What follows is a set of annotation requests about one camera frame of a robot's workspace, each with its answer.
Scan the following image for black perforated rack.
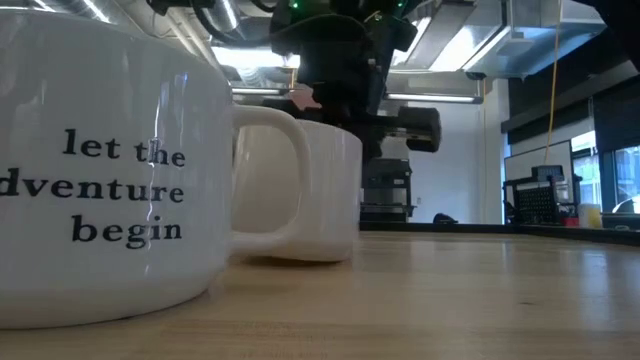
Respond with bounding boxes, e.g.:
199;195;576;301
502;164;584;226

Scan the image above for white mug with pink inside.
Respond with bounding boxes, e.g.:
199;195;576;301
232;118;364;264

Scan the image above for white lettered mug green inside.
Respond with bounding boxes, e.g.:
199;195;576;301
0;8;314;331

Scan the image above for black metal table frame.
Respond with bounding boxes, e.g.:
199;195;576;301
359;221;640;247

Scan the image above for yellow hanging cable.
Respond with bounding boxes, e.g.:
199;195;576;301
543;0;564;151

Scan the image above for silver ceiling duct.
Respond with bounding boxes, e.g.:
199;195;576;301
464;0;607;80

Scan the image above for ceiling light strip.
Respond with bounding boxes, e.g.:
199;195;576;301
384;92;477;105

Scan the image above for white and yellow container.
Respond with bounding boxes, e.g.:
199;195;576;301
578;203;604;230

